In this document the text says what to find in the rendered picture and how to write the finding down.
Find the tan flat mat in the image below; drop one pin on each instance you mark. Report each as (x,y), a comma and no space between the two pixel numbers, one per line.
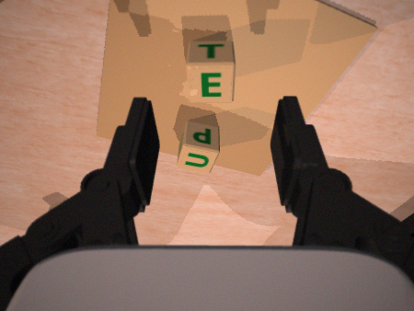
(282,48)

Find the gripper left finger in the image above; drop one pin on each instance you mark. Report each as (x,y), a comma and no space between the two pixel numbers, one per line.
(101,213)

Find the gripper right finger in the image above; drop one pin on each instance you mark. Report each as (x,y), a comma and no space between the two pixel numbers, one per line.
(335,215)

